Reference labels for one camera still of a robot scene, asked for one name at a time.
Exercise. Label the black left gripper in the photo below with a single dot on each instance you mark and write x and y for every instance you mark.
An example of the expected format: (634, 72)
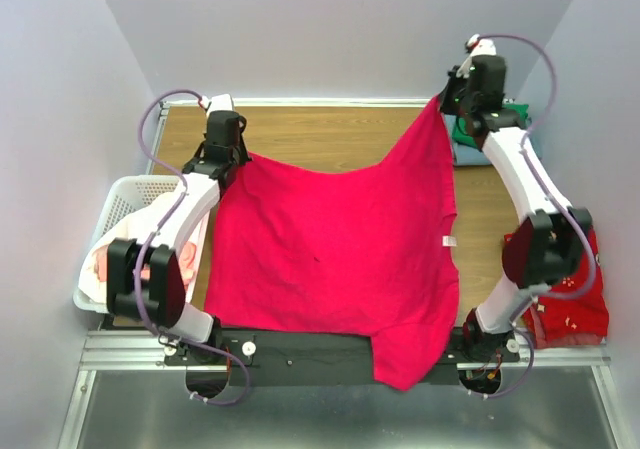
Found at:
(244, 157)

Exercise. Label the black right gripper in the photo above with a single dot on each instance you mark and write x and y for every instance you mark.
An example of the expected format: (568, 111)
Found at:
(447, 105)

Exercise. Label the magenta t shirt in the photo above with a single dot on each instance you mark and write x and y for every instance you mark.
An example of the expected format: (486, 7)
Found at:
(361, 253)

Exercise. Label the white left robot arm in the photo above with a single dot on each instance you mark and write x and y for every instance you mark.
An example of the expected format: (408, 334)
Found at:
(143, 278)

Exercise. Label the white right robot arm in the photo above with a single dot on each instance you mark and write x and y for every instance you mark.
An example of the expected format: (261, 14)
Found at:
(552, 235)

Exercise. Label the green folded t shirt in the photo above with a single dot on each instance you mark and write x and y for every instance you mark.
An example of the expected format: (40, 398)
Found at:
(460, 135)

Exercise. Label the grey blue folded t shirt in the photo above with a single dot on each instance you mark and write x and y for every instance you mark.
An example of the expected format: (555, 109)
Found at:
(467, 154)

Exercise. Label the white laundry basket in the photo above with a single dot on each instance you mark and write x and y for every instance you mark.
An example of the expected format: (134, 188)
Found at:
(115, 204)

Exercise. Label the white cream garment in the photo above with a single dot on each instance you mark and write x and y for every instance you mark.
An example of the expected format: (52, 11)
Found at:
(135, 225)

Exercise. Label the peach pink garment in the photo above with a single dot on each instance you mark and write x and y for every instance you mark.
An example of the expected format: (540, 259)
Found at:
(186, 262)

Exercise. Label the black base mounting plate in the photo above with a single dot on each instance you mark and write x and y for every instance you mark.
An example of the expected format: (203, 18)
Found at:
(276, 359)

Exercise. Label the red patterned folded t shirt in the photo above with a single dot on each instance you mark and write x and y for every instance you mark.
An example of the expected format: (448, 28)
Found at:
(576, 322)

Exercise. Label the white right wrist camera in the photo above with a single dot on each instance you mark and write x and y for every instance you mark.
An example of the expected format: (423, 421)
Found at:
(475, 46)

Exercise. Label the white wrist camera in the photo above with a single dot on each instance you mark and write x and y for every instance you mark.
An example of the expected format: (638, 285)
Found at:
(475, 46)
(222, 102)

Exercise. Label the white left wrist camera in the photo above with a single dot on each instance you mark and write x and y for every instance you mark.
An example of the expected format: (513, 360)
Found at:
(222, 102)

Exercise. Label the aluminium frame rail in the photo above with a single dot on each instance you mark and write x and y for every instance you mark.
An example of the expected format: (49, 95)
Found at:
(136, 391)

